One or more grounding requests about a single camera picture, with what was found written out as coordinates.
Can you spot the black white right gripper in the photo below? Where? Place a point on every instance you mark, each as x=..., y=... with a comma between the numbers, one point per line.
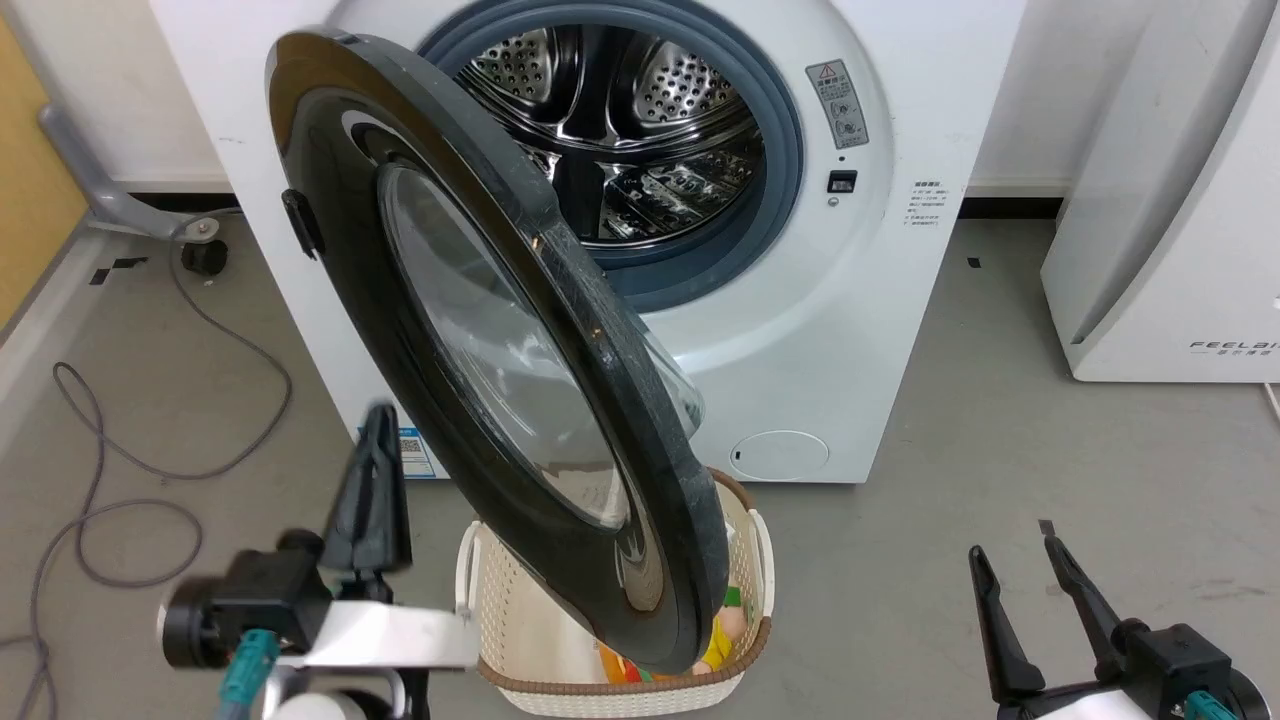
x=1170, y=670

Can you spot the cream woven laundry basket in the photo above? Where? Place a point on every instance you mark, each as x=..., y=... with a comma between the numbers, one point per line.
x=520, y=640

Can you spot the black round washer door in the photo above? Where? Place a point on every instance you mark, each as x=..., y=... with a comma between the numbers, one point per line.
x=500, y=400

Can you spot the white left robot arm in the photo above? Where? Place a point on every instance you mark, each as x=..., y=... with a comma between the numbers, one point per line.
x=320, y=700

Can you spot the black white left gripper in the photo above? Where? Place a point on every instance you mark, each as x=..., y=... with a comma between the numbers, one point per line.
x=290, y=610

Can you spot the grey warning sticker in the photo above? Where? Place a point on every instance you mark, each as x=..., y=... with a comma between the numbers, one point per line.
x=837, y=104

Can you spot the grey metal desk leg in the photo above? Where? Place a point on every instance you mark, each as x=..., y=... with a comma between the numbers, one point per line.
x=105, y=200

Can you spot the white front-load washing machine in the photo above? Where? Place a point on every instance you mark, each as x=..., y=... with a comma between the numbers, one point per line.
x=860, y=330

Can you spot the grey rubber door gasket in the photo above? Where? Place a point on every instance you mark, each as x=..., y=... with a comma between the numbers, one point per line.
x=785, y=180

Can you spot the round white filter cover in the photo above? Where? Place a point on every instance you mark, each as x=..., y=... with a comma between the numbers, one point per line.
x=780, y=455

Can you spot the yellow wooden panel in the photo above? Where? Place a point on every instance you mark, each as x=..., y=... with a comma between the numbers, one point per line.
x=30, y=190

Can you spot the steel perforated washer drum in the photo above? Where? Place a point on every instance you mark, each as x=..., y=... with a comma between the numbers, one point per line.
x=640, y=130

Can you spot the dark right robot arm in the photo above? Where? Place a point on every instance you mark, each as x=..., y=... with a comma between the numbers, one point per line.
x=1258, y=700

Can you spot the black caster wheel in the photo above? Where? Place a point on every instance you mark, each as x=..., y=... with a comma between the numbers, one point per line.
x=204, y=257

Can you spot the small printed instruction label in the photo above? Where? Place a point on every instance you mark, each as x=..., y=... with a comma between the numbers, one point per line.
x=925, y=205

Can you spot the blue QR code label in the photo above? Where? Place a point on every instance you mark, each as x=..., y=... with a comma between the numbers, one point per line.
x=414, y=452

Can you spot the yellow orange toy doll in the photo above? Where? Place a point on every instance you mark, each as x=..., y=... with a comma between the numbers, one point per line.
x=722, y=640

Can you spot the white appliance with lettering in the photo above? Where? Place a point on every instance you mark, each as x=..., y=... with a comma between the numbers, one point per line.
x=1170, y=230

